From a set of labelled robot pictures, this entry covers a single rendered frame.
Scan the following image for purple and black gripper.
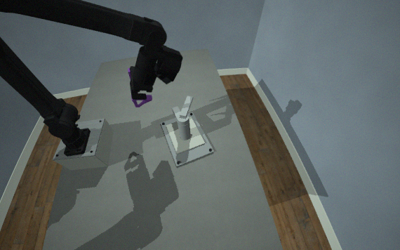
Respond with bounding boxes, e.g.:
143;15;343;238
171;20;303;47
128;64;153;107

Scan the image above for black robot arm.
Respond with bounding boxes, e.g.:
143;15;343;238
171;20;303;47
0;0;182;157

